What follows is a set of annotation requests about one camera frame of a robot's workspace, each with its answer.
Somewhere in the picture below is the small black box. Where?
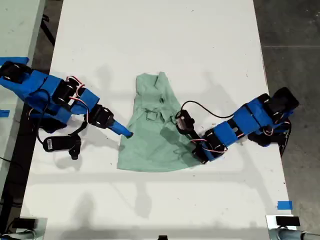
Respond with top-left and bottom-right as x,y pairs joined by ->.
11,218 -> 40,229
275,216 -> 301,227

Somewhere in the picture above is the pale side table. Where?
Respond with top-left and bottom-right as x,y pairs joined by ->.
0,0 -> 47,195

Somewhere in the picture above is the long blue tape strip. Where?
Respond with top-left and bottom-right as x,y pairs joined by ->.
0,56 -> 30,65

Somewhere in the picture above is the black camera box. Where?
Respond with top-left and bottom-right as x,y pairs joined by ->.
43,134 -> 82,161
174,109 -> 196,135

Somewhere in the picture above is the black table leg brace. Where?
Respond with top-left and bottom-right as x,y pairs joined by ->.
39,13 -> 56,48

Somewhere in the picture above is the square blue tape piece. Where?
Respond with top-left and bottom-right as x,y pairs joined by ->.
276,200 -> 293,211

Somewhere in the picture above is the black camera cable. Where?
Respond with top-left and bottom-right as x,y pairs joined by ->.
180,100 -> 236,118
26,88 -> 51,146

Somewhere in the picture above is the pale teal clamp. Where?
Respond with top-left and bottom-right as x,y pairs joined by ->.
0,231 -> 38,240
268,227 -> 320,240

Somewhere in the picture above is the thin black floor cable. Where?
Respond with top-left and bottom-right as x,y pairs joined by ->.
0,156 -> 16,166

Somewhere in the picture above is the pale green T-shirt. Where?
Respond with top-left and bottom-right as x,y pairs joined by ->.
116,71 -> 205,173

